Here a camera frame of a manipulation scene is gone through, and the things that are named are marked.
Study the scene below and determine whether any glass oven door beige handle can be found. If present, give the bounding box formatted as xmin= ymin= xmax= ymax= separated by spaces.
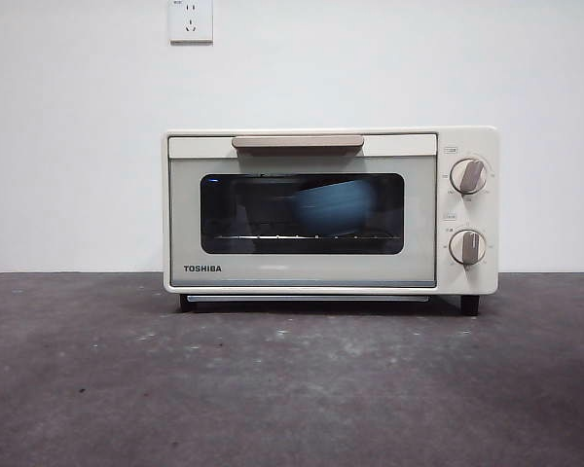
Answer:
xmin=167 ymin=133 xmax=438 ymax=288

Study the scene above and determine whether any blue bowl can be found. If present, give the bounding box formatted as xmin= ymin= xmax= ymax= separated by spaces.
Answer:
xmin=289 ymin=178 xmax=374 ymax=237

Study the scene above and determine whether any metal oven crumb tray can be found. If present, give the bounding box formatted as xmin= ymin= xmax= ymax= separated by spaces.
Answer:
xmin=184 ymin=294 xmax=430 ymax=304

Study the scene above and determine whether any beige oven knob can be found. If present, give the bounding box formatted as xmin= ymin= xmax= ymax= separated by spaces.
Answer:
xmin=448 ymin=229 xmax=487 ymax=268
xmin=450 ymin=158 xmax=491 ymax=197

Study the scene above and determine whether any cream white toaster oven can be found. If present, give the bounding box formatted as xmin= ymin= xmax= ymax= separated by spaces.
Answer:
xmin=163 ymin=126 xmax=499 ymax=317

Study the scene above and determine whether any metal wire oven rack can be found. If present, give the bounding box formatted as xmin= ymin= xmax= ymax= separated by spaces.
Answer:
xmin=213 ymin=233 xmax=395 ymax=243

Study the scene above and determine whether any white wall socket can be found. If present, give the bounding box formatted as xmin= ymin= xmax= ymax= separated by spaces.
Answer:
xmin=168 ymin=0 xmax=214 ymax=46

